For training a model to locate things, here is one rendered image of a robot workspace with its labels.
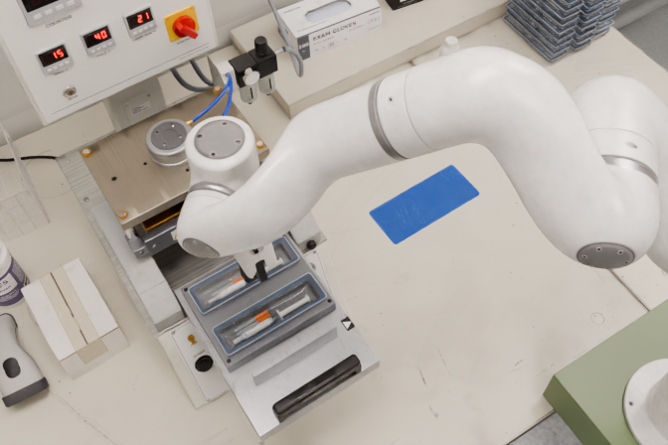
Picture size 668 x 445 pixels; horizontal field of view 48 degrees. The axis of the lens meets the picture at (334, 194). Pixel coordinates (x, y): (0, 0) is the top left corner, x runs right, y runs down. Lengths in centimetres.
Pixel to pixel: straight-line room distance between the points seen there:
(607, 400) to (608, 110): 69
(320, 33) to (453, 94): 111
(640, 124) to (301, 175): 36
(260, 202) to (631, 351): 82
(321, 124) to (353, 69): 101
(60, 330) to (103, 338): 8
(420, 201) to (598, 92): 85
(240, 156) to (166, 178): 39
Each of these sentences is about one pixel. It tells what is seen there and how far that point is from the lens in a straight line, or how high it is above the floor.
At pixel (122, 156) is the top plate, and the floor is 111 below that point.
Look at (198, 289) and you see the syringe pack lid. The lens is 126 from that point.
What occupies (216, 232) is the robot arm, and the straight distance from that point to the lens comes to 87.
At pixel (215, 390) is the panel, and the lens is 144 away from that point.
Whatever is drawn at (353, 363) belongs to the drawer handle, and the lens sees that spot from 118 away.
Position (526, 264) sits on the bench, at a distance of 159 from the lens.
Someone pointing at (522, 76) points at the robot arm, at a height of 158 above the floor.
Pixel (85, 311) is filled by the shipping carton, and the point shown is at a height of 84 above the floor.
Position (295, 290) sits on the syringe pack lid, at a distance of 124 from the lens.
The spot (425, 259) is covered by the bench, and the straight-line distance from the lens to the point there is 156.
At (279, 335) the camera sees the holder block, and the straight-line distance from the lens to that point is 122.
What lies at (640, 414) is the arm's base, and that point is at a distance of 139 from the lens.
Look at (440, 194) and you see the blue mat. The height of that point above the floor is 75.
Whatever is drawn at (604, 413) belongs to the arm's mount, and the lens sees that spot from 138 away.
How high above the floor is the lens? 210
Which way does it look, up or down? 55 degrees down
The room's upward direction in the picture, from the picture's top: 3 degrees counter-clockwise
